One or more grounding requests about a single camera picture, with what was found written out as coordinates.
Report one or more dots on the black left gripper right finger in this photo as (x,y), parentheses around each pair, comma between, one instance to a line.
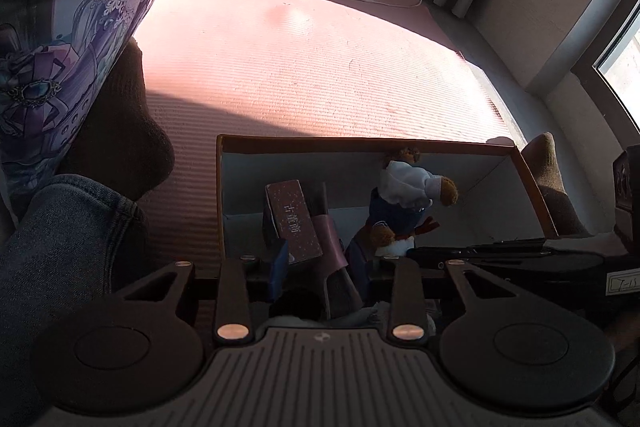
(408,316)

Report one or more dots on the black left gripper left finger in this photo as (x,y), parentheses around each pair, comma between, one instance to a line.
(232,317)

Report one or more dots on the dark maroon small box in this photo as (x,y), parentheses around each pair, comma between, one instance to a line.
(291,220)

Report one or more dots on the bear plush white hood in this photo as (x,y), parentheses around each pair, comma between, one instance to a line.
(397,212)

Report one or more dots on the orange cardboard storage box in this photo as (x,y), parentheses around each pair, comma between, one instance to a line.
(499,200)

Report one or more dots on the brown right sock foot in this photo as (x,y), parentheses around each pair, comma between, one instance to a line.
(540,157)

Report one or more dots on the brown sock foot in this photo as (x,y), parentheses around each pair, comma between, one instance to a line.
(540,157)
(120,145)

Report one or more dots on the left leg in jeans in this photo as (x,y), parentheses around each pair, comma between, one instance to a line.
(78,241)

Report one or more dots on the brown left sock foot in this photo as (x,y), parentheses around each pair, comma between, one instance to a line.
(120,145)

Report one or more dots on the anime print body pillow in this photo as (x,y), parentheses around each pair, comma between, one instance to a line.
(55,55)

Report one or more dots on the window frame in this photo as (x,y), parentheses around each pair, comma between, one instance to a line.
(609,71)

